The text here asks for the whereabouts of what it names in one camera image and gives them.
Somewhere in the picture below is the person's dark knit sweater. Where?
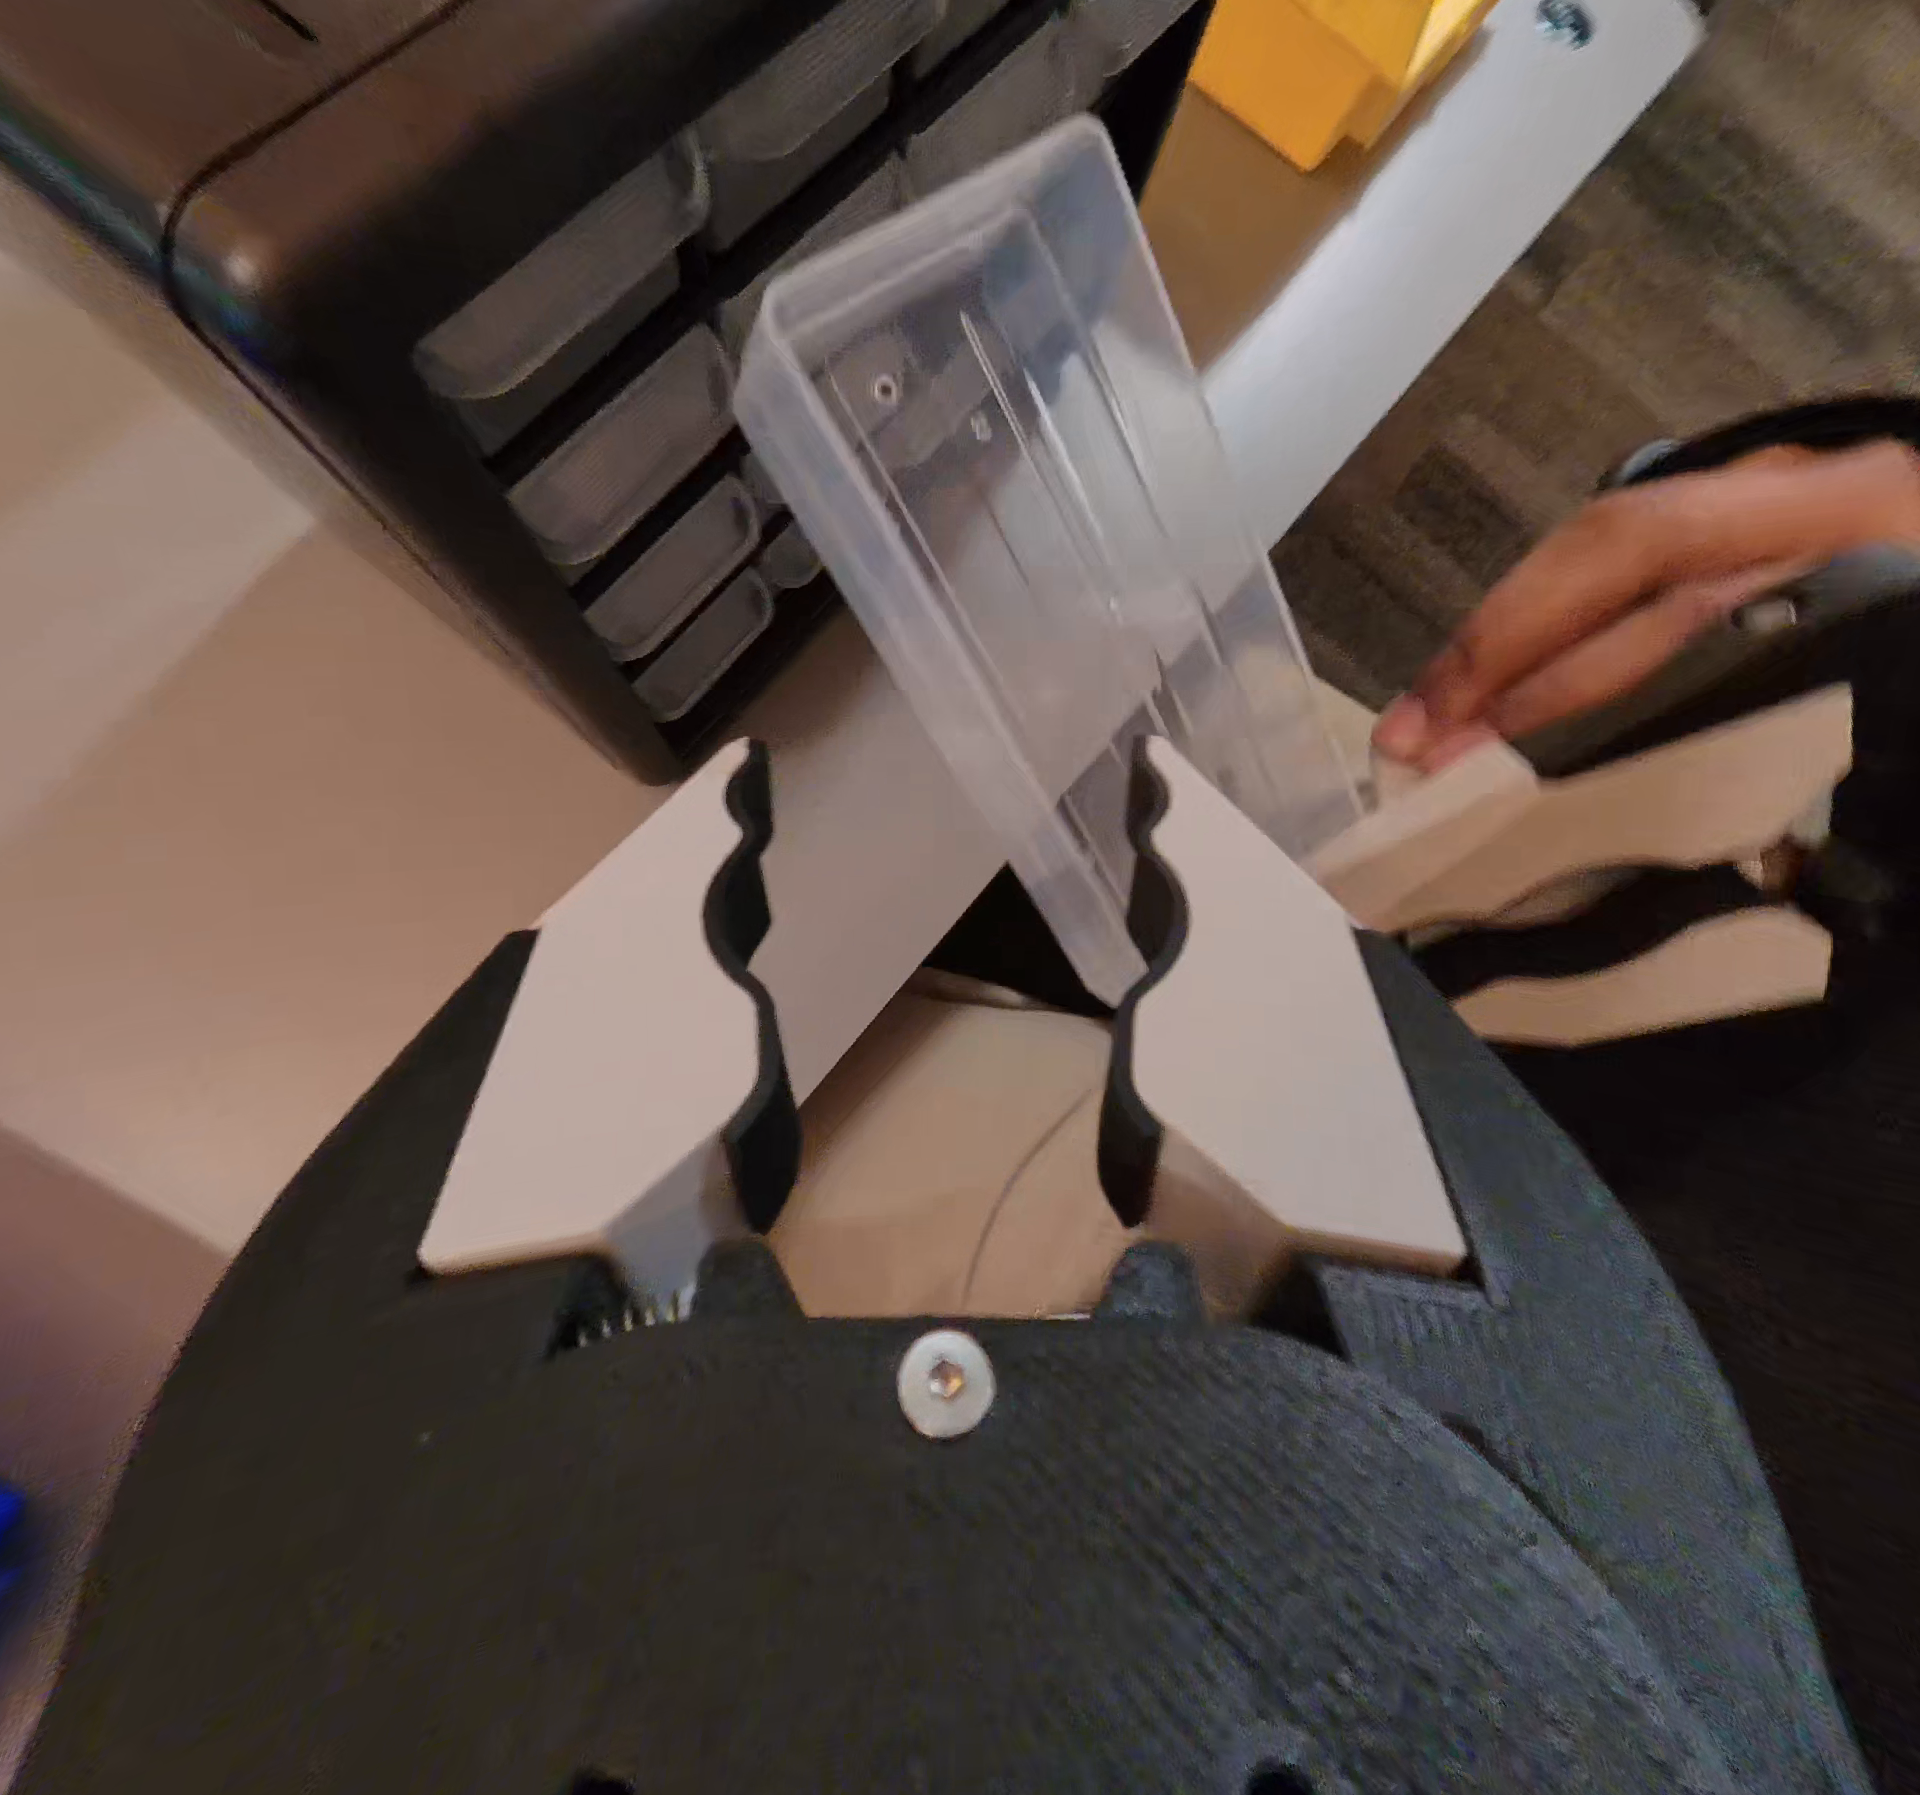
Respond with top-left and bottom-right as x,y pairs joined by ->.
1478,924 -> 1920,1795

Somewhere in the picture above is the clear plastic drawer tray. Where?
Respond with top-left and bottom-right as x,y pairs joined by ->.
732,114 -> 1370,1011

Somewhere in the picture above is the black drawer cabinet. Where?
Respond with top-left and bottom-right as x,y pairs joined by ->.
0,0 -> 1270,789

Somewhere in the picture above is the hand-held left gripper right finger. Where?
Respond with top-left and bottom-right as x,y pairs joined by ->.
1098,733 -> 1470,1306

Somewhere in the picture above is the group of small cabinet drawers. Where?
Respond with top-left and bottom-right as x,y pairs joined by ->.
411,0 -> 1217,724

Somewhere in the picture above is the grey desk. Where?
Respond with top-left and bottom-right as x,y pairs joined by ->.
0,0 -> 1709,1281

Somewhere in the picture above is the large yellow plastic bin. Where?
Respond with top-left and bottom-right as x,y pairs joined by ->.
1184,0 -> 1600,173

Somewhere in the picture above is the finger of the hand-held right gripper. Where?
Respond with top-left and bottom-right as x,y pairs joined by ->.
1312,687 -> 1857,936
1447,910 -> 1838,1048

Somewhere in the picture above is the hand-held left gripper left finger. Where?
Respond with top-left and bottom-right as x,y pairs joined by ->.
418,737 -> 804,1317

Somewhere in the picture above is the person's right hand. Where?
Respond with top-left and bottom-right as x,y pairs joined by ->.
1371,446 -> 1920,778

